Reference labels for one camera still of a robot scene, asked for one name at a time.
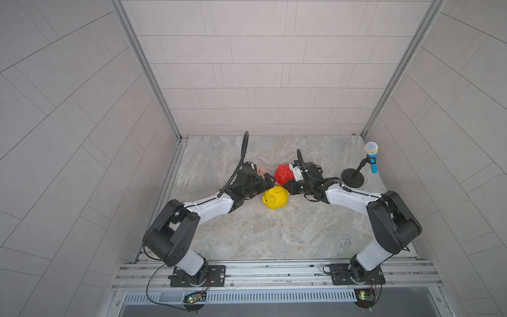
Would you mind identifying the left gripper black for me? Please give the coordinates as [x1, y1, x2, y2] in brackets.
[240, 173, 276, 199]

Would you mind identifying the pink piggy bank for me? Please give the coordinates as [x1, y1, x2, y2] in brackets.
[256, 166, 269, 179]

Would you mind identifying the red piggy bank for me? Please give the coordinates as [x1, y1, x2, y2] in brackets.
[275, 164, 295, 186]

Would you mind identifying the yellow piggy bank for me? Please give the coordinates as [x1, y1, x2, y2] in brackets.
[262, 186, 289, 209]

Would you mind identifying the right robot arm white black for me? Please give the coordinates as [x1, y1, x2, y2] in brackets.
[283, 158, 422, 284]

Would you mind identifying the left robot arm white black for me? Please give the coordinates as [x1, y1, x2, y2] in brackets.
[143, 162, 275, 283]

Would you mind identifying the black microphone stand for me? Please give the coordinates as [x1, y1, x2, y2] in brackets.
[341, 157, 370, 188]

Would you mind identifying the blue toy microphone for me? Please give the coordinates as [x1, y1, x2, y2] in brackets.
[365, 141, 379, 174]

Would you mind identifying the right controller board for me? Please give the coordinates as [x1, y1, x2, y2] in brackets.
[354, 289, 376, 309]

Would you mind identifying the controller board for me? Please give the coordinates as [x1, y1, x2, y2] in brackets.
[183, 292, 207, 312]
[354, 289, 376, 309]

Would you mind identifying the left controller board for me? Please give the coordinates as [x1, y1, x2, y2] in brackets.
[183, 292, 207, 312]

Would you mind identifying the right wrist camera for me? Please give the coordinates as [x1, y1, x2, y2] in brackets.
[289, 161, 304, 182]

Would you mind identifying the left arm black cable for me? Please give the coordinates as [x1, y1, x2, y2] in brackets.
[215, 130, 250, 199]

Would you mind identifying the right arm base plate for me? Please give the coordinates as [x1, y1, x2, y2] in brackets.
[326, 264, 386, 285]

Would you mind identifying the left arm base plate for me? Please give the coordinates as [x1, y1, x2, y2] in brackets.
[168, 264, 227, 287]

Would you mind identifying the aluminium rail frame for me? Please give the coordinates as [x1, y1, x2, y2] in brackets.
[102, 258, 456, 316]

